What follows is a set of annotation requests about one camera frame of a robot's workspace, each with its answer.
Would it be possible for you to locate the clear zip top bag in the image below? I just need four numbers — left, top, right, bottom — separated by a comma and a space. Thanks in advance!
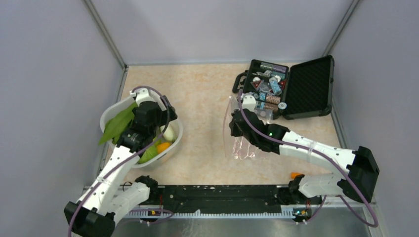
223, 94, 269, 160

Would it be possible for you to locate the white plastic basket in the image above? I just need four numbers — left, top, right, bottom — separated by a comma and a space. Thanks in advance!
99, 87, 184, 169

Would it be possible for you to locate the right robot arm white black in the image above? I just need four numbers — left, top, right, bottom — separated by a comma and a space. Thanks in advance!
229, 109, 379, 203

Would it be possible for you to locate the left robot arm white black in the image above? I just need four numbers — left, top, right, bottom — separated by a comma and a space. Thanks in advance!
64, 96, 183, 237

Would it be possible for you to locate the orange object behind right arm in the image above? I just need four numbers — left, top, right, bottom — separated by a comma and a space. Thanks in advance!
290, 172, 304, 179

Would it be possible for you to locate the white radish toy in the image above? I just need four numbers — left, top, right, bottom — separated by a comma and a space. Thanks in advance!
161, 124, 177, 142

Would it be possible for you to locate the green leafy vegetable toy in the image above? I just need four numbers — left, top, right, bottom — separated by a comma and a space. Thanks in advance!
98, 102, 138, 145

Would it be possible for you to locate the small orange fruit toy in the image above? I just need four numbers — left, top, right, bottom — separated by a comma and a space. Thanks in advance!
157, 142, 171, 154

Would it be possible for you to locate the green cabbage toy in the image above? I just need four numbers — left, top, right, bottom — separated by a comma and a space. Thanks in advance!
137, 145, 159, 164

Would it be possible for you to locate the black poker chip case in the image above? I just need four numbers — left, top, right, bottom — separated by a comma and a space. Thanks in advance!
232, 55, 335, 120

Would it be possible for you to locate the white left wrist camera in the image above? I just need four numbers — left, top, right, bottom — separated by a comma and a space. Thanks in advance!
130, 87, 156, 106

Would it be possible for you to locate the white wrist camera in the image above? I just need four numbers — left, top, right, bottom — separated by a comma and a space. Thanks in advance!
130, 87, 156, 106
241, 93, 256, 112

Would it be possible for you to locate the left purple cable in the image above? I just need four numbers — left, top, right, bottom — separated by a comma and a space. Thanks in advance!
67, 85, 174, 237

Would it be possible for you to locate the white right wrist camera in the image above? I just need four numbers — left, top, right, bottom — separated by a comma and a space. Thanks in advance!
241, 93, 256, 112

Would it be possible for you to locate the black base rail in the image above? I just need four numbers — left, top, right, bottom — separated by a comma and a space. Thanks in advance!
127, 176, 323, 215

